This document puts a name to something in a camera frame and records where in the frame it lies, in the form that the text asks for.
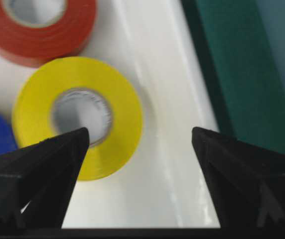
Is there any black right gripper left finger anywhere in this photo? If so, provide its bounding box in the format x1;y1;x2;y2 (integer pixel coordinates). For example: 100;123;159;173
0;127;90;239

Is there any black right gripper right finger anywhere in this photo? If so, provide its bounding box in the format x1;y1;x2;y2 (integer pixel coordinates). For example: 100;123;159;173
192;127;285;239

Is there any yellow tape roll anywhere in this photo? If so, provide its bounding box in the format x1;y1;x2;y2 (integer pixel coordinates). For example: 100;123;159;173
12;57;143;181

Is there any red tape roll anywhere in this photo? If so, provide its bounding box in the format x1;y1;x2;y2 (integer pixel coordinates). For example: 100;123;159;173
0;0;98;67

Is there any white plastic case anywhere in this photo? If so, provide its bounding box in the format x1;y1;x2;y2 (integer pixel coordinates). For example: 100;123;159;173
0;0;219;229

